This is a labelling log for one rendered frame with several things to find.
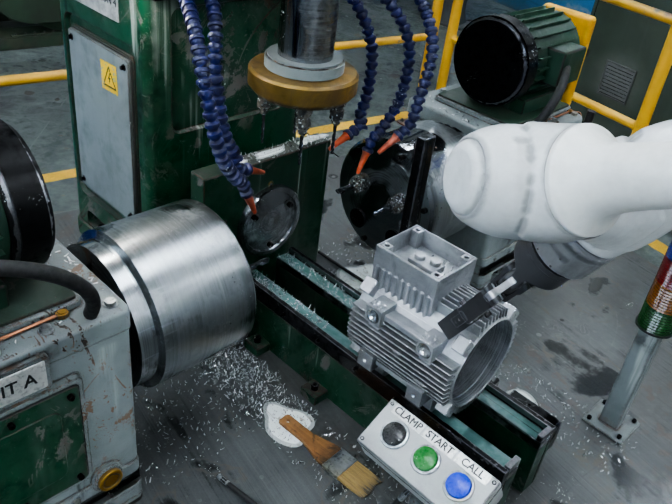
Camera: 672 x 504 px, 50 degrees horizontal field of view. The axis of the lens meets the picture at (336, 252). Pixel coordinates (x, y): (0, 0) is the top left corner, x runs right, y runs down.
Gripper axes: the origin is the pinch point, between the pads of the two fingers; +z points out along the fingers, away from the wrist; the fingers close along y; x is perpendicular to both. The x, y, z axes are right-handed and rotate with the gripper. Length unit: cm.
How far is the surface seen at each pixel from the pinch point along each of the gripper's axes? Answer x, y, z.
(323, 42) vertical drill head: -46.2, -5.3, -4.9
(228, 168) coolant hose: -36.9, 13.6, 7.7
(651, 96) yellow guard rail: -39, -247, 70
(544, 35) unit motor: -39, -64, -3
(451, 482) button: 15.3, 19.9, -3.6
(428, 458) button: 11.8, 19.5, -1.9
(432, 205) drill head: -21.1, -27.5, 16.1
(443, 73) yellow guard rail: -131, -271, 165
